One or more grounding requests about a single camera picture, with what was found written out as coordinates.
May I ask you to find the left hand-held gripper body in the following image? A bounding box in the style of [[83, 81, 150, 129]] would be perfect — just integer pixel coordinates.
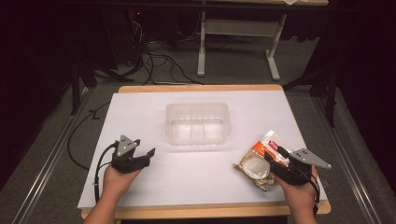
[[110, 134, 151, 175]]

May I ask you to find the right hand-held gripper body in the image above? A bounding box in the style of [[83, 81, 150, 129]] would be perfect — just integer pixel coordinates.
[[270, 147, 332, 187]]

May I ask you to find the clear bread packet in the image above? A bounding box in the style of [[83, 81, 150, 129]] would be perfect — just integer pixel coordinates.
[[232, 129, 292, 192]]

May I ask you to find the person's right hand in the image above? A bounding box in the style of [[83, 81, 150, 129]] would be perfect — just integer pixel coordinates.
[[274, 165, 319, 217]]

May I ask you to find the person's left hand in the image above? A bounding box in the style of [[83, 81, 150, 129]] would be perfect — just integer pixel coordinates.
[[102, 164, 143, 200]]

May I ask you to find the white table sheet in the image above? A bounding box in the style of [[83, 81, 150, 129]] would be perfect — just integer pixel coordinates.
[[77, 90, 329, 210]]

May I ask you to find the clear plastic container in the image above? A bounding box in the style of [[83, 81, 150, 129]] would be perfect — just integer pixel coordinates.
[[164, 102, 232, 147]]

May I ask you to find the black metal stand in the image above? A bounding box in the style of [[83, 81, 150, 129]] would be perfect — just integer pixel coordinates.
[[282, 66, 339, 129], [69, 57, 135, 117]]

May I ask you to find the wooden table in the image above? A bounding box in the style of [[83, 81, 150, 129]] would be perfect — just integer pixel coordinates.
[[80, 83, 332, 220]]

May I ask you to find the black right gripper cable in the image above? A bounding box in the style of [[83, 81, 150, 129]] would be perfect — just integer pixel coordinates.
[[293, 166, 321, 217]]

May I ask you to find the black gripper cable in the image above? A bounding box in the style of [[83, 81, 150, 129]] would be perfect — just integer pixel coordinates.
[[92, 141, 120, 203], [293, 166, 321, 217]]

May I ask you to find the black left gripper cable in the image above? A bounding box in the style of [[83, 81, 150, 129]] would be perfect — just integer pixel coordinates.
[[92, 141, 120, 203]]

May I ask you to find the metal floor rail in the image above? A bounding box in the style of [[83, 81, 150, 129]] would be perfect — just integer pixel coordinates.
[[11, 88, 94, 224], [312, 95, 375, 224]]

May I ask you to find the black floor cable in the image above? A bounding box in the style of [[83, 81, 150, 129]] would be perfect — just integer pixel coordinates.
[[66, 101, 112, 172]]

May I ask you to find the bundle of black cables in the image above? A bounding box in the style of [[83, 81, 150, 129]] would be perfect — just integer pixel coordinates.
[[122, 18, 205, 86]]

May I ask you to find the white metal desk frame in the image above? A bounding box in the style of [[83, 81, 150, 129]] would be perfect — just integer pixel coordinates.
[[196, 11, 288, 82]]

